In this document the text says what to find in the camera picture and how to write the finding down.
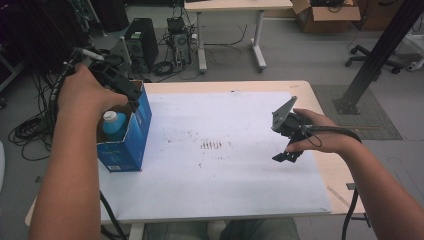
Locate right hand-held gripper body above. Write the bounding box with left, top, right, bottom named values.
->
left=271, top=95, right=316, bottom=142

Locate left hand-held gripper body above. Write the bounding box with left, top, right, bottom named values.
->
left=87, top=35, right=143, bottom=102

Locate blue bottle with white cap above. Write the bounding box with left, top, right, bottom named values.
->
left=101, top=110, right=129, bottom=143

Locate blue cardboard box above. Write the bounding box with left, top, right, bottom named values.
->
left=95, top=79, right=153, bottom=174

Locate person's left hand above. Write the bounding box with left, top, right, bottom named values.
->
left=55, top=63, right=130, bottom=127

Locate person's right hand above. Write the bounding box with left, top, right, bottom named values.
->
left=285, top=108, right=360, bottom=156

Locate black computer tower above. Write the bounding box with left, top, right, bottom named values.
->
left=123, top=17, right=160, bottom=73

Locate white table mat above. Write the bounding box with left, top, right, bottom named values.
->
left=97, top=91, right=333, bottom=224

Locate small open computer case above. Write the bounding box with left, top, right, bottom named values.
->
left=166, top=16, right=193, bottom=68

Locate light wooden table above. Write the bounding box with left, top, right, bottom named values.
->
left=24, top=79, right=367, bottom=228

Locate grey floor mat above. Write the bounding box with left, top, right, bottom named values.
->
left=311, top=83, right=404, bottom=141

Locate black office chair base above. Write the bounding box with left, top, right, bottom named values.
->
left=344, top=44, right=405, bottom=75

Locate open brown cardboard box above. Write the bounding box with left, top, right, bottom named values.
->
left=290, top=0, right=362, bottom=34

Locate white-legged background table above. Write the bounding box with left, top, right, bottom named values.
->
left=183, top=0, right=294, bottom=74

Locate closed brown cardboard box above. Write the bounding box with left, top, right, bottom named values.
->
left=352, top=0, right=407, bottom=33

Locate grey cable plug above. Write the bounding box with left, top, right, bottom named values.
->
left=81, top=48, right=105, bottom=62

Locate coiled black cable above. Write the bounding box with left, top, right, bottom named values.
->
left=152, top=60, right=175, bottom=77

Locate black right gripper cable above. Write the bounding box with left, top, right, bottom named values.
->
left=300, top=123, right=364, bottom=240

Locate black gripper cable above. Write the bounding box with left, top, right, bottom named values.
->
left=300, top=123, right=364, bottom=240
left=47, top=48, right=130, bottom=240

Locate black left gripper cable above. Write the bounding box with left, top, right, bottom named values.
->
left=47, top=48, right=130, bottom=240

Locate bundle of black floor cables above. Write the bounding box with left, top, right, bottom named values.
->
left=7, top=71, right=59, bottom=162

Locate black metal post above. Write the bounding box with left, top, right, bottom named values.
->
left=332, top=0, right=424, bottom=116

